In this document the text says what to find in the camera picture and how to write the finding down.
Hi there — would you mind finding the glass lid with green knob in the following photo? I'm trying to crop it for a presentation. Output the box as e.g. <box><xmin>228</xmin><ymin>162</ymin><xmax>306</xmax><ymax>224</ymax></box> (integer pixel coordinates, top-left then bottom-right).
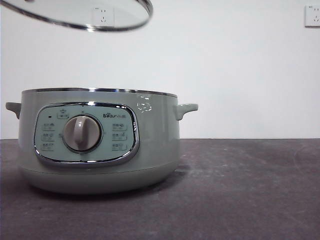
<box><xmin>0</xmin><ymin>0</ymin><xmax>154</xmax><ymax>33</ymax></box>

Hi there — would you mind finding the pale green electric cooking pot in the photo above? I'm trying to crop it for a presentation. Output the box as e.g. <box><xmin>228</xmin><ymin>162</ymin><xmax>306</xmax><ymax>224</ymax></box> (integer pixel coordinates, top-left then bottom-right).
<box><xmin>5</xmin><ymin>87</ymin><xmax>199</xmax><ymax>196</ymax></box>

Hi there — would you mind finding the white wall socket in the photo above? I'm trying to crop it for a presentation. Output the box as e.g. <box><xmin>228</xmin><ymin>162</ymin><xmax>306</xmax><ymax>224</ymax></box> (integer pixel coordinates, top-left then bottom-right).
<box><xmin>93</xmin><ymin>6</ymin><xmax>116</xmax><ymax>27</ymax></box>
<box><xmin>304</xmin><ymin>5</ymin><xmax>320</xmax><ymax>28</ymax></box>

